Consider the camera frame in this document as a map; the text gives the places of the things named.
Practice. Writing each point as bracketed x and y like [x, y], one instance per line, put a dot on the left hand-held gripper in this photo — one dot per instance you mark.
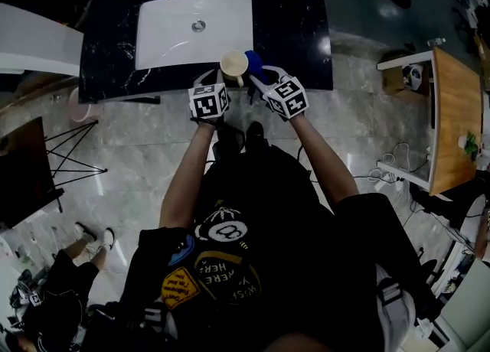
[208, 103]

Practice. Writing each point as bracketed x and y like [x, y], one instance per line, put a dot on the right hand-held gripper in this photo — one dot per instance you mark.
[287, 98]

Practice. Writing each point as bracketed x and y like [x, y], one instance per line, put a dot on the blue cloth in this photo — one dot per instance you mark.
[253, 61]

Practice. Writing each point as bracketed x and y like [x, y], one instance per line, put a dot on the beige cup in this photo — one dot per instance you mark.
[233, 64]

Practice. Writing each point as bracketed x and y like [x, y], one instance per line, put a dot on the person's right forearm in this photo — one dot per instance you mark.
[325, 159]

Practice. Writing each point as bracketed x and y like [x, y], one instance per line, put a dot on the grey shoulder bag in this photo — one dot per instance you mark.
[394, 304]

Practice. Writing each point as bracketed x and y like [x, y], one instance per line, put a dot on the person's left forearm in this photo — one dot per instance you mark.
[187, 174]

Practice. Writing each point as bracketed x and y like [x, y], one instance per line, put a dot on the black marble sink counter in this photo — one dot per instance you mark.
[291, 36]

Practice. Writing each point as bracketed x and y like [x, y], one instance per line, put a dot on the metal sink drain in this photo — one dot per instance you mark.
[198, 26]

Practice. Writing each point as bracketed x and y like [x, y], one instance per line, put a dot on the white sink basin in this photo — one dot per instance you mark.
[172, 40]

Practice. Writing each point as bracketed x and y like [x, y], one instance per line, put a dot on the person's black right shoe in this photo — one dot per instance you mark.
[255, 134]

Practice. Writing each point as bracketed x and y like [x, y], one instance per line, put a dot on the person's black shoe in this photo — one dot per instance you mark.
[255, 134]
[227, 142]

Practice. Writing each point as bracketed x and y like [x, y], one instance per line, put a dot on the person's black left shoe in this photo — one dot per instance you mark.
[227, 142]

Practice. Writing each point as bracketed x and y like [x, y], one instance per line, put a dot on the brown cardboard box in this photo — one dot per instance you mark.
[394, 82]

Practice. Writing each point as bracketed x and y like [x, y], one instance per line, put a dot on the clear plastic bottle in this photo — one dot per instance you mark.
[436, 41]

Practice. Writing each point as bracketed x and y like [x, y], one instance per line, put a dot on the person's black printed shirt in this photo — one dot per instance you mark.
[275, 247]

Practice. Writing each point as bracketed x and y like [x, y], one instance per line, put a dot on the small potted plant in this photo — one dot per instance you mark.
[470, 144]

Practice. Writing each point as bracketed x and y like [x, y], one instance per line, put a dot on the wooden table with white frame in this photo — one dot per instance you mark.
[455, 113]

